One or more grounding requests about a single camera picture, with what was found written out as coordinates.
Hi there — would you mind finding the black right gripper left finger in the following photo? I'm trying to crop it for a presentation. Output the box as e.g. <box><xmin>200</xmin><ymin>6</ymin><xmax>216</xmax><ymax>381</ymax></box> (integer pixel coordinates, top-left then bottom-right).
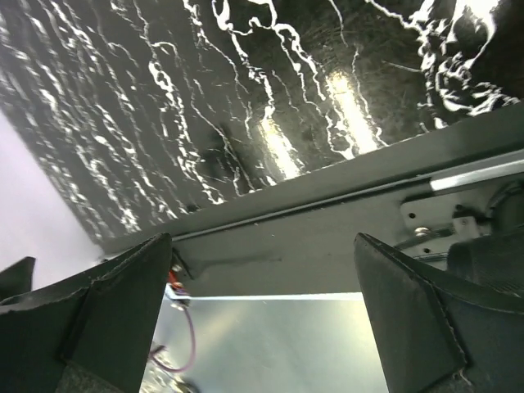
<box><xmin>1</xmin><ymin>234</ymin><xmax>172</xmax><ymax>392</ymax></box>

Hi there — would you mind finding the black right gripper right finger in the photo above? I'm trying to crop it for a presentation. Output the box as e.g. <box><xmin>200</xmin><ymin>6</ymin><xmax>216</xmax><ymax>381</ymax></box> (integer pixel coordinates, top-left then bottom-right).
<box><xmin>355</xmin><ymin>233</ymin><xmax>523</xmax><ymax>392</ymax></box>

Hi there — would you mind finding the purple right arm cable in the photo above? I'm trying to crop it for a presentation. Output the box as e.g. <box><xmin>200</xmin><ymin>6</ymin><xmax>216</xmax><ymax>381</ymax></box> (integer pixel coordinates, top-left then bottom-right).
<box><xmin>149</xmin><ymin>302</ymin><xmax>197</xmax><ymax>393</ymax></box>

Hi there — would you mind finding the silver aluminium frame rail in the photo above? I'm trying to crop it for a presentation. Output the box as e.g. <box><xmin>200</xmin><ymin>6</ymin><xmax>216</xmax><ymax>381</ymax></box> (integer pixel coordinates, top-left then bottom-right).
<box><xmin>430</xmin><ymin>160</ymin><xmax>523</xmax><ymax>192</ymax></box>

